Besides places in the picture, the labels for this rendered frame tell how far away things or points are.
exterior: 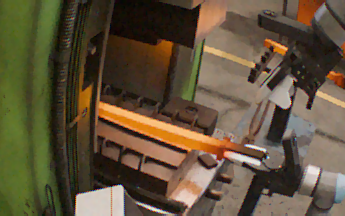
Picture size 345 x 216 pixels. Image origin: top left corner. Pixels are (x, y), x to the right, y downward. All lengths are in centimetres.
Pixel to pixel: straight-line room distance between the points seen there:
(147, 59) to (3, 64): 72
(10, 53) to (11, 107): 10
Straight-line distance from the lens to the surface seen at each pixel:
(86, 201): 68
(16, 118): 74
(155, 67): 135
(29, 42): 66
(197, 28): 87
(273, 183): 108
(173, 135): 112
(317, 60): 79
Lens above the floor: 164
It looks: 31 degrees down
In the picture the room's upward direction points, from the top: 10 degrees clockwise
